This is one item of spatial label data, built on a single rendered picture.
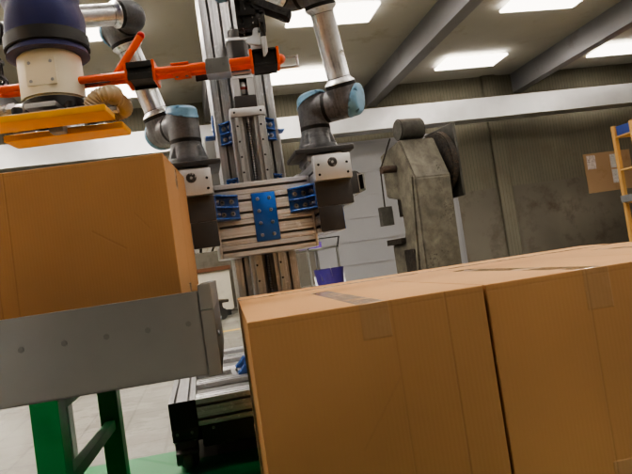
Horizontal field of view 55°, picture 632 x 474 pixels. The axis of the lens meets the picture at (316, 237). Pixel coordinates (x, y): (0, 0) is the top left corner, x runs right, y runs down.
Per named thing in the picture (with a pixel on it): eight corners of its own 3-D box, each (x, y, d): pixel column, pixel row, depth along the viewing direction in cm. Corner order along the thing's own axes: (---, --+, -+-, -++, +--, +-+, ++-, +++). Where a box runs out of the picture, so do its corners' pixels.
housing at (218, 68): (205, 73, 172) (203, 58, 172) (208, 81, 178) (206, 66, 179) (230, 71, 172) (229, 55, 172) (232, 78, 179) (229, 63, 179)
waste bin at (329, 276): (354, 304, 806) (347, 262, 808) (323, 308, 797) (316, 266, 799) (345, 302, 851) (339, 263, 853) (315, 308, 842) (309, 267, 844)
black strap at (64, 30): (-12, 42, 160) (-13, 27, 160) (24, 71, 183) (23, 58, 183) (76, 33, 162) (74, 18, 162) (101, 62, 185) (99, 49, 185)
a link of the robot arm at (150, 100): (168, 147, 229) (106, 5, 220) (150, 156, 240) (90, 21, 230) (194, 138, 237) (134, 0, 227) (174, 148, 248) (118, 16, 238)
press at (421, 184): (487, 284, 799) (459, 106, 808) (412, 297, 776) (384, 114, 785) (448, 284, 918) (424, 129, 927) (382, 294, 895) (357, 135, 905)
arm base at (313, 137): (296, 158, 242) (292, 134, 243) (333, 154, 245) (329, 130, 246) (303, 150, 228) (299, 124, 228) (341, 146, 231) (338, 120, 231)
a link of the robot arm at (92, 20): (161, 21, 221) (27, 33, 188) (147, 32, 229) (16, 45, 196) (150, -10, 220) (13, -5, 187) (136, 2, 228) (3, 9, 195)
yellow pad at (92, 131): (3, 142, 175) (1, 125, 175) (18, 149, 184) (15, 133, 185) (123, 127, 177) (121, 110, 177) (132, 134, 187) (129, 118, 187)
